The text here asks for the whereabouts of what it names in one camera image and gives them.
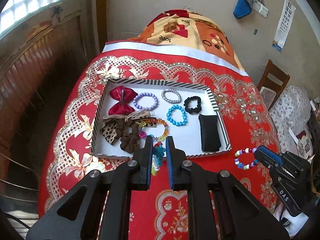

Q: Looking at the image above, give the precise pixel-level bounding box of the striped white shallow box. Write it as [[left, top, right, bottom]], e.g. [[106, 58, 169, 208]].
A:
[[91, 79, 232, 159]]

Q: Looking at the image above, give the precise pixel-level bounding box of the colourful flower bead bracelet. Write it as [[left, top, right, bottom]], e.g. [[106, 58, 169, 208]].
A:
[[150, 141, 167, 176]]

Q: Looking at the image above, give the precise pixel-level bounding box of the red gold embroidered bedspread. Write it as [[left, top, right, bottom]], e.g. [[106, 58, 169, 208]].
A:
[[37, 41, 281, 240]]

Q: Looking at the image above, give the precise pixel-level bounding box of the black fabric scrunchie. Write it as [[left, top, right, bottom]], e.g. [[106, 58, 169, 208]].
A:
[[183, 96, 202, 114]]

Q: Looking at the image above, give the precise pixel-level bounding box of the purple bead bracelet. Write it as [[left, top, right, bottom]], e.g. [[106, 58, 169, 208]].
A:
[[132, 92, 159, 111]]

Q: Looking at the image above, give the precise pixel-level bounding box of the white floral fabric pile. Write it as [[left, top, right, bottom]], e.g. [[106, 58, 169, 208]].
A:
[[269, 85, 313, 159]]

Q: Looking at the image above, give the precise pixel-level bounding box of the red satin bow clip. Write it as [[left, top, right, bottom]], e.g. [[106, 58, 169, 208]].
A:
[[108, 86, 138, 115]]

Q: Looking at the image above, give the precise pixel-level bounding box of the black velvet jewelry pillow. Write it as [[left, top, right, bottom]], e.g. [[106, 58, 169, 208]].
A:
[[199, 114, 221, 152]]

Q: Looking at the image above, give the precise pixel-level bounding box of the multicolour round bead bracelet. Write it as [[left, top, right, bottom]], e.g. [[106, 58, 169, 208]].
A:
[[234, 147, 259, 170]]

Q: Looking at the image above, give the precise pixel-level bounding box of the white wall switch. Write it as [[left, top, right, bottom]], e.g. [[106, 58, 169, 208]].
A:
[[253, 0, 268, 18]]

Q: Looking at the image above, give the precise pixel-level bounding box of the blue bead bracelet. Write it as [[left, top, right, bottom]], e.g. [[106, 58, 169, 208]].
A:
[[166, 104, 188, 127]]

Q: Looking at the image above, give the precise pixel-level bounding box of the leopard print bow scrunchie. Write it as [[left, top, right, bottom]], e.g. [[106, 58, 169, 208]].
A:
[[100, 109, 156, 153]]

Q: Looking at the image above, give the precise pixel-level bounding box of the orange cream love blanket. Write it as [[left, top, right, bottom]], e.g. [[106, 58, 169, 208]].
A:
[[127, 9, 246, 72]]

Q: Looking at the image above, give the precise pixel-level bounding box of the orange yellow crystal bracelet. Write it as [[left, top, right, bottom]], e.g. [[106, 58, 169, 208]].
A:
[[138, 117, 169, 142]]

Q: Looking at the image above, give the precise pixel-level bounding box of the wooden slatted radiator cover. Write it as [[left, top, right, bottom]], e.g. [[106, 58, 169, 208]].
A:
[[1, 16, 87, 172]]

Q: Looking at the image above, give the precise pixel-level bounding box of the brown wooden chair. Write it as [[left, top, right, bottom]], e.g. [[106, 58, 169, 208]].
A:
[[257, 60, 290, 110]]

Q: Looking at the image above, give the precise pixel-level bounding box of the white wall eye chart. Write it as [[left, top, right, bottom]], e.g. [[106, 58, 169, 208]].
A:
[[272, 0, 296, 51]]

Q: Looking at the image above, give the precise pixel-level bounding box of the silver white woven bracelet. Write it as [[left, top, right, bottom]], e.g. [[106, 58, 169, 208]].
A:
[[160, 88, 182, 105]]

